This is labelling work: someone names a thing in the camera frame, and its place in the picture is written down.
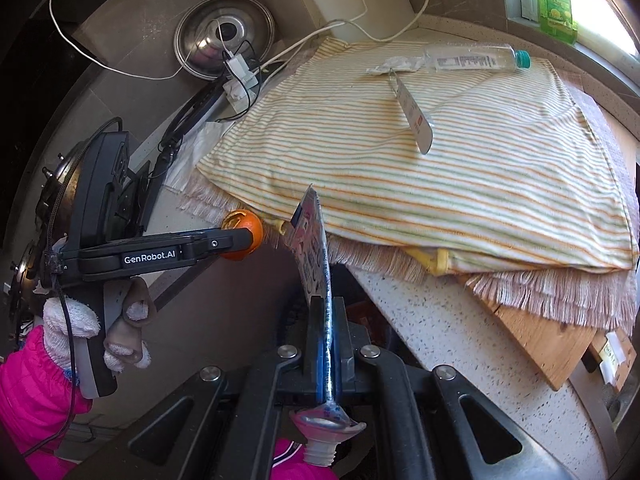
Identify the dark metal pot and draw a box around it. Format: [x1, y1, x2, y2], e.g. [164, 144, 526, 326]
[10, 135, 101, 321]

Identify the yellow cloth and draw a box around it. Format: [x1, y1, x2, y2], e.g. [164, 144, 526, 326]
[272, 217, 453, 278]

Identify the green dish soap bottle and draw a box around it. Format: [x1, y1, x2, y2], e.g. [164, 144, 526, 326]
[537, 0, 580, 41]

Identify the pink jacket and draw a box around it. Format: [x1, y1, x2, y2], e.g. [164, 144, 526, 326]
[270, 437, 346, 480]

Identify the blue toothpaste tube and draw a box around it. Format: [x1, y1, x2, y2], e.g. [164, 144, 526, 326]
[285, 185, 368, 468]

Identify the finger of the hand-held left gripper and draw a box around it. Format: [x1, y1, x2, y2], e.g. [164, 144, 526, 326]
[200, 227, 254, 257]

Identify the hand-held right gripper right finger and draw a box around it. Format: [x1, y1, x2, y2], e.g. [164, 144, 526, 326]
[330, 296, 576, 480]

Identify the clear plastic bottle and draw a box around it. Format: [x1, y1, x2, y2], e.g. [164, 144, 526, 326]
[422, 42, 532, 73]

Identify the brown cardboard box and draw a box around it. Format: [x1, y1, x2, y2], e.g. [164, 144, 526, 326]
[582, 327, 638, 393]

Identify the black cable coil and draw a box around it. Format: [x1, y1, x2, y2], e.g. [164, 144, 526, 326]
[157, 40, 266, 171]

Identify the person's left hand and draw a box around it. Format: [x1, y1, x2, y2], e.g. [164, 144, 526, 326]
[42, 277, 153, 376]

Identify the person's left forearm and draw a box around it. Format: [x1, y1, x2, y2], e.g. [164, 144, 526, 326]
[0, 325, 93, 480]

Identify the steel pot lid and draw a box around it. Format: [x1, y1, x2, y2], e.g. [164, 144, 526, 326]
[173, 0, 276, 81]

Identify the white charger adapter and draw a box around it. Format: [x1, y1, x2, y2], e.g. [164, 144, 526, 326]
[222, 55, 261, 106]

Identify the orange tangerine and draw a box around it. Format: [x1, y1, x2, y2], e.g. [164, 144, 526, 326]
[220, 209, 264, 262]

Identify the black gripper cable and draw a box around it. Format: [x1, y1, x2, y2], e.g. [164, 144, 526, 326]
[20, 270, 81, 461]

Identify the wooden board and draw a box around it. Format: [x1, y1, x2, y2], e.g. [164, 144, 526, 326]
[465, 280, 608, 392]

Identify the long silver sachet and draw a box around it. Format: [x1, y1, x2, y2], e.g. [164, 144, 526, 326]
[387, 69, 435, 156]

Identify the striped cloth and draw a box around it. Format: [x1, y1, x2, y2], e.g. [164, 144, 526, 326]
[197, 35, 640, 273]

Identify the crumpled white plastic wrapper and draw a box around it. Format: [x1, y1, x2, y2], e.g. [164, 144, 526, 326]
[365, 54, 431, 77]

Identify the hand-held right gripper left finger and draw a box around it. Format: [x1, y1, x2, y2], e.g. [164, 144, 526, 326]
[70, 296, 331, 480]

